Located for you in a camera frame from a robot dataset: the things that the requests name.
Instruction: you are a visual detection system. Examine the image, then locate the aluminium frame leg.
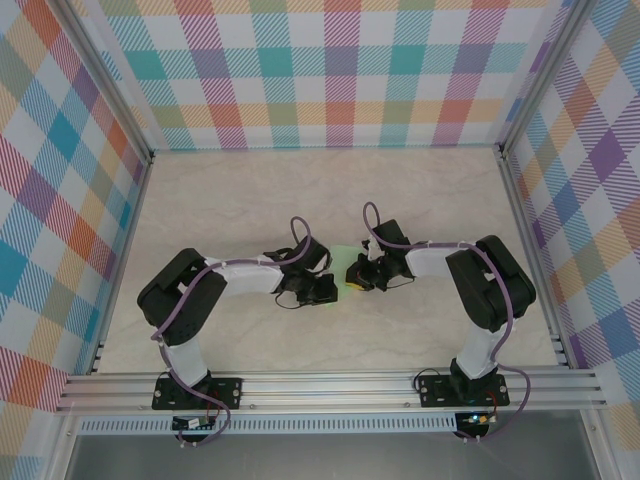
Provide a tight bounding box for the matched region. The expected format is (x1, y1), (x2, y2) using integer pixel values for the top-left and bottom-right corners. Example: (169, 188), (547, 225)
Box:
(47, 413), (84, 480)
(582, 409), (609, 480)

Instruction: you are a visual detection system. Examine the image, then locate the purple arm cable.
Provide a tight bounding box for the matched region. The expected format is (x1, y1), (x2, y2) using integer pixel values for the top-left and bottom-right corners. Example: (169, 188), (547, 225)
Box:
(362, 201), (532, 444)
(152, 215), (314, 447)

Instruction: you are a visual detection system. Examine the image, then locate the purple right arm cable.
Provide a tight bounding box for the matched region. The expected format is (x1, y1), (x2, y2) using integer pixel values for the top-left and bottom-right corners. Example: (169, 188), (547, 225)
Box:
(362, 201), (532, 444)

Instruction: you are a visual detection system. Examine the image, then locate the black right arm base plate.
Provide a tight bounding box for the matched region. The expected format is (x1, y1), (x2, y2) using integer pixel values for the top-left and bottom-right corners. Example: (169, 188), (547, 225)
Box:
(418, 372), (510, 409)

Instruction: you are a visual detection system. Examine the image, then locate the aluminium frame post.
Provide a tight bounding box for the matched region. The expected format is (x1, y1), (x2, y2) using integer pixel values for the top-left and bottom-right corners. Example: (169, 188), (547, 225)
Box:
(52, 0), (156, 164)
(499, 0), (589, 159)

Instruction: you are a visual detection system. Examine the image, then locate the small left circuit board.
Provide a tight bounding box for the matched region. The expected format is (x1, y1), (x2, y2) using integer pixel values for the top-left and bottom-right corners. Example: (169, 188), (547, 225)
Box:
(171, 416), (217, 432)

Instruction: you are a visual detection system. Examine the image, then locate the aluminium mounting rail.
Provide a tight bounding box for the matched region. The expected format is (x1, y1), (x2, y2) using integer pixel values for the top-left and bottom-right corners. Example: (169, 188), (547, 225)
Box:
(55, 367), (609, 414)

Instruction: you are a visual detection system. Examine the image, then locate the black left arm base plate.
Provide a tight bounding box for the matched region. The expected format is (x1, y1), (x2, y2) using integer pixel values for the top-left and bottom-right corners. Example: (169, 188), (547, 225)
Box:
(152, 377), (244, 412)

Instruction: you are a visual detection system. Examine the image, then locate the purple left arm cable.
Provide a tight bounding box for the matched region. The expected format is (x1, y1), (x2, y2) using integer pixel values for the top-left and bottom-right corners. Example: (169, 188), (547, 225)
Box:
(152, 215), (314, 447)

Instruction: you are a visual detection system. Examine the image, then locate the grey metal shelf plate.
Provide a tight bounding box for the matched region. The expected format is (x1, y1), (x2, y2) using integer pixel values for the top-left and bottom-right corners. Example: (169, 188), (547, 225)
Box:
(64, 433), (601, 480)

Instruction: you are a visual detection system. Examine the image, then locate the aluminium side rail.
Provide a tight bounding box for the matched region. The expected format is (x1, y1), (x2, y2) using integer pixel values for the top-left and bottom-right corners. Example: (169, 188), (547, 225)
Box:
(87, 157), (154, 376)
(497, 147), (571, 371)

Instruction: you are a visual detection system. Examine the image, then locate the slotted grey cable duct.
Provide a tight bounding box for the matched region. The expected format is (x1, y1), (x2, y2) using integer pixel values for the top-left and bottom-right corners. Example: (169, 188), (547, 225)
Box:
(78, 413), (459, 435)

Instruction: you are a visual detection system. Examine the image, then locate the light green cloth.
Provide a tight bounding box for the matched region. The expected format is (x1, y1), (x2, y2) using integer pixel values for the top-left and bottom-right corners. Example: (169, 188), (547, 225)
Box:
(327, 243), (369, 309)

